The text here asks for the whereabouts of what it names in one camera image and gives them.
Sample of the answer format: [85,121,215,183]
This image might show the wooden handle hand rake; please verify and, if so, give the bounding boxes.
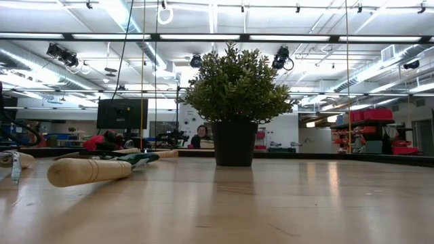
[149,149,180,159]

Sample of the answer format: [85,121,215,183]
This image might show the green pruning shears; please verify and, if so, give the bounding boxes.
[76,150,161,169]

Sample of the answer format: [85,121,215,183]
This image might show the wooden handle wide trowel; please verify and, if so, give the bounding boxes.
[52,147,141,161]

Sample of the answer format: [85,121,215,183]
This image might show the wooden handle narrow trowel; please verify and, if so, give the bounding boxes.
[46,157,151,188]

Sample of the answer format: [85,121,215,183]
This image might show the wooden handle hand fork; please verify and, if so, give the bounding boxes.
[0,150,37,186]

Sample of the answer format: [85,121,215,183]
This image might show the red black gardening glove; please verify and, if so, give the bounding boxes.
[82,129,125,152]

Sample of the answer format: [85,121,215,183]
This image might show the green plant in black pot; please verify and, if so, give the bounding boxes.
[182,40,300,167]

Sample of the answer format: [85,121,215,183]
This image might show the black robot on bench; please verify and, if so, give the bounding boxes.
[155,129,190,149]

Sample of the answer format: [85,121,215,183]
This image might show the black shelf rack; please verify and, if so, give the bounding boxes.
[330,107,396,155]

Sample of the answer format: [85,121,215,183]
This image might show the large red storage bin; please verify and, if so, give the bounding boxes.
[349,108,394,123]

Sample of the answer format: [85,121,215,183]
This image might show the small red storage bin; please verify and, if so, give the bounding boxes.
[391,146,420,156]

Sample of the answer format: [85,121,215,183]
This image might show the red wall bins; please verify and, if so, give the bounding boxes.
[254,130,267,151]

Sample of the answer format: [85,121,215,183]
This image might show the thin black cable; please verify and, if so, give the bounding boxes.
[154,0,159,150]

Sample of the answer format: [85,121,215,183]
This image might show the black aluminium table frame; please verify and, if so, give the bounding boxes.
[0,31,434,168]

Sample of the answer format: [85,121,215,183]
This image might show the black power cable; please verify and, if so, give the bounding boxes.
[96,0,136,136]

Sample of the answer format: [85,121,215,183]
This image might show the white cable loop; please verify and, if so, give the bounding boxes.
[157,5,174,26]

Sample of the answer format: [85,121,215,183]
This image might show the silver ventilation duct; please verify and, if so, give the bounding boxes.
[0,47,102,102]
[333,43,434,94]

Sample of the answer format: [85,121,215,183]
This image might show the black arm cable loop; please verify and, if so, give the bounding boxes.
[0,81,43,148]

